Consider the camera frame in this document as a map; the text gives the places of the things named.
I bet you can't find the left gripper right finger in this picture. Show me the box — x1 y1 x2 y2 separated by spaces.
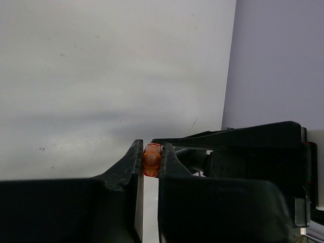
158 143 292 242

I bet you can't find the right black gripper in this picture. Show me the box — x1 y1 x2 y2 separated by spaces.
152 121 318 228

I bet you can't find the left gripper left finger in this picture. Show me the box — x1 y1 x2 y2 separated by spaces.
1 139 143 242

